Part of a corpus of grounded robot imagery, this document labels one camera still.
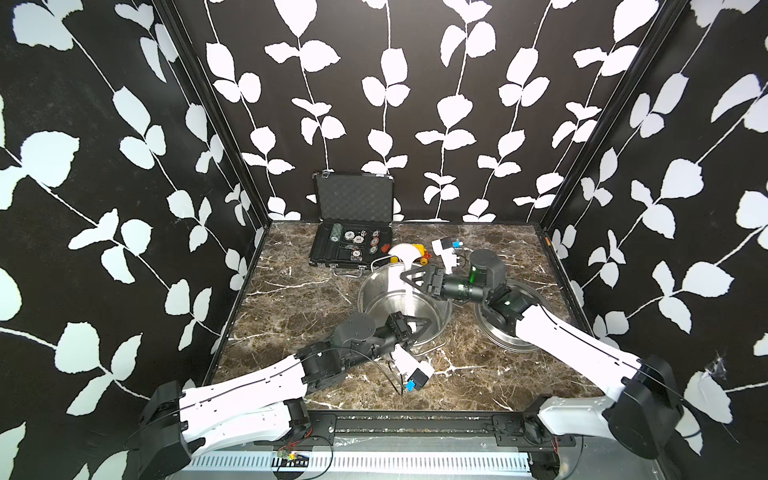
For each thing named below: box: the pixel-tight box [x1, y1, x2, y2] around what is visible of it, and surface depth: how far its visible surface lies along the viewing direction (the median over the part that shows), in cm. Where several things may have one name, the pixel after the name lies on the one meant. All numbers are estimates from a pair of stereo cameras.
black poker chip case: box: [308, 171, 395, 277], surface depth 113 cm
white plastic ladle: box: [388, 243, 422, 315], surface depth 76 cm
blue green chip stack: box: [330, 222, 343, 242], surface depth 116 cm
